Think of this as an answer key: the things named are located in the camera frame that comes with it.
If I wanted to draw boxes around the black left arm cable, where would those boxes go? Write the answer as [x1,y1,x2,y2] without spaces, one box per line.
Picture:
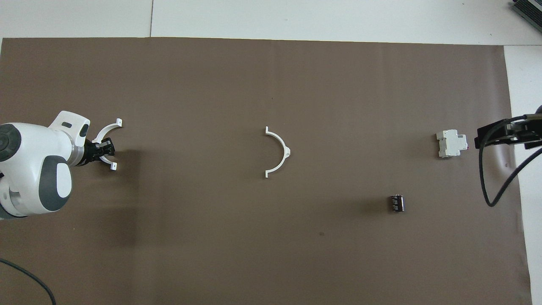
[0,258,56,305]

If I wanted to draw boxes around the white half-ring pipe clamp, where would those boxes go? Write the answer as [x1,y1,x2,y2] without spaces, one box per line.
[92,119,123,171]
[265,126,292,178]

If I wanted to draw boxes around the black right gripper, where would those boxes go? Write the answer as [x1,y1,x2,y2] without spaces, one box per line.
[475,112,542,150]

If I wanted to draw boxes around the grey ribbed equipment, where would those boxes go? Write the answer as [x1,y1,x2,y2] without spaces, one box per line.
[510,0,542,22]

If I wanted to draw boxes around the brown paper mat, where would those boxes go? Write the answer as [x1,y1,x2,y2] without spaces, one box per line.
[0,37,532,305]

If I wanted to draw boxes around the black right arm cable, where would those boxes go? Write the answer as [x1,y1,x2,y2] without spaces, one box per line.
[478,115,542,207]

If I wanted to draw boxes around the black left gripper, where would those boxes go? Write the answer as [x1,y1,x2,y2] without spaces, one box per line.
[83,138,116,166]

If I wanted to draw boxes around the white circuit breaker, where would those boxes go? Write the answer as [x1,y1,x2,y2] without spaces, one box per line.
[436,130,468,158]

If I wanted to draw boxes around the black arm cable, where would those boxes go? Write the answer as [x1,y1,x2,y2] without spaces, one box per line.
[478,115,542,207]
[0,258,56,305]

